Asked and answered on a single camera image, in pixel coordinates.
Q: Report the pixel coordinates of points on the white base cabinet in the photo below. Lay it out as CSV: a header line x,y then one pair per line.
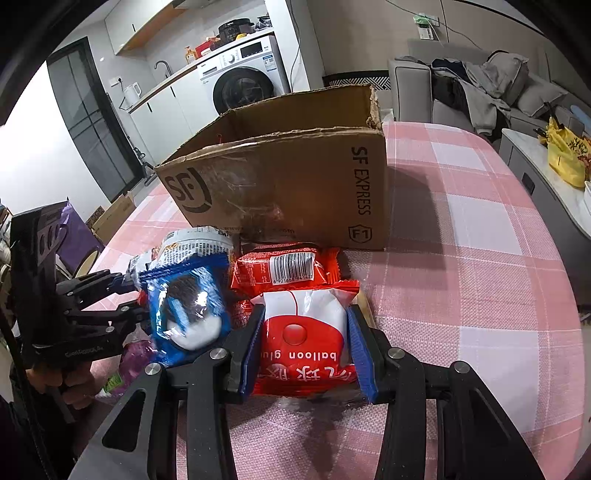
x,y
171,115

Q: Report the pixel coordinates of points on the black rice cooker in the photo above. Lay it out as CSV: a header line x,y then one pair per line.
x,y
235,28

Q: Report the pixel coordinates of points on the white washing machine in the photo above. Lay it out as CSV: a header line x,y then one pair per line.
x,y
240,87

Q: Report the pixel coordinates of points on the grey sofa pillow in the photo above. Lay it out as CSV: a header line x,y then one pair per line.
x,y
540,97

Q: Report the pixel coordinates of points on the black white patterned rug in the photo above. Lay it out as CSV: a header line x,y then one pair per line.
x,y
355,81

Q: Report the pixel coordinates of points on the curved sink faucet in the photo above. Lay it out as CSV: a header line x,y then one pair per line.
x,y
162,64

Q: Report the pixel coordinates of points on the white electric kettle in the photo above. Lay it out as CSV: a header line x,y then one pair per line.
x,y
132,93

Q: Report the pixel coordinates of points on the black glass door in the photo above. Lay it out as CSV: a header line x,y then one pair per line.
x,y
87,115

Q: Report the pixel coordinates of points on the orange-red barcode snack packet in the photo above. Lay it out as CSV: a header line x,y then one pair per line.
x,y
258,272

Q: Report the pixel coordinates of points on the black bag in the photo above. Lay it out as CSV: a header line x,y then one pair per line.
x,y
264,21

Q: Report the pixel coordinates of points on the white grey snack packet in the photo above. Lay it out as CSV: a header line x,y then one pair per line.
x,y
194,244

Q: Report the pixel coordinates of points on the yellow plastic bag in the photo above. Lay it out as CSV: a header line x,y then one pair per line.
x,y
565,157

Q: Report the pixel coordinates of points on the blue cookie packet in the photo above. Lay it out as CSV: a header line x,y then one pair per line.
x,y
189,304

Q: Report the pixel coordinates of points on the red box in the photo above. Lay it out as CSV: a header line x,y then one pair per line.
x,y
205,46

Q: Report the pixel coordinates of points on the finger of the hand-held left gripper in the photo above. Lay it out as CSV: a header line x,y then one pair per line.
x,y
99,281
115,318

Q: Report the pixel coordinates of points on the grey sofa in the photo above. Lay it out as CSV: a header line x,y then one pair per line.
x,y
411,92

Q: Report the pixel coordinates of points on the wall power strip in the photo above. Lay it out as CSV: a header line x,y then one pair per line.
x,y
425,27

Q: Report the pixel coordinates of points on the white wall cabinet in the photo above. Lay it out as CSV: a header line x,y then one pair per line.
x,y
138,23

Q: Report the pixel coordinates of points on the purple green snack packet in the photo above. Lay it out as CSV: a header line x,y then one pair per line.
x,y
134,360

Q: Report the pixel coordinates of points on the small cardboard box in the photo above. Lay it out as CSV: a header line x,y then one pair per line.
x,y
111,217

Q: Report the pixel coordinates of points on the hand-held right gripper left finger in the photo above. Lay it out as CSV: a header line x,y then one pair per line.
x,y
251,353

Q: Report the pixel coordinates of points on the person's left hand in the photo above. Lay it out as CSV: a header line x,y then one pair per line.
x,y
74,385

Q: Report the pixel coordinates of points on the brown cardboard box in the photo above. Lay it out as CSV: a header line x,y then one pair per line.
x,y
300,184

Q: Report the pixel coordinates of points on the orange bottle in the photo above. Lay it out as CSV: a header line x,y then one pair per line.
x,y
190,54

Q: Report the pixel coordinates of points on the pink checked tablecloth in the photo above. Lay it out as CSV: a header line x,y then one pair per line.
x,y
461,277

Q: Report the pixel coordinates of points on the red white snack packet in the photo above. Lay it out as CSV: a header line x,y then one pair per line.
x,y
300,332

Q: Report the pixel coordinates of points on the white grey coffee table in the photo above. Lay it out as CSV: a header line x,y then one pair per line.
x,y
531,170

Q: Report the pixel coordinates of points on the purple bag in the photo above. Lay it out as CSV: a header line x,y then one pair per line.
x,y
76,235

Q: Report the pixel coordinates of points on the black jacket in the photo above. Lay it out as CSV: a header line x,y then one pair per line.
x,y
450,87

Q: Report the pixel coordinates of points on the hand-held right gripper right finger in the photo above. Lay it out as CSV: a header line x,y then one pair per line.
x,y
362,357

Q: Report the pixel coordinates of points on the grey hoodie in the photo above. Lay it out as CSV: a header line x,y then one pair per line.
x,y
494,92

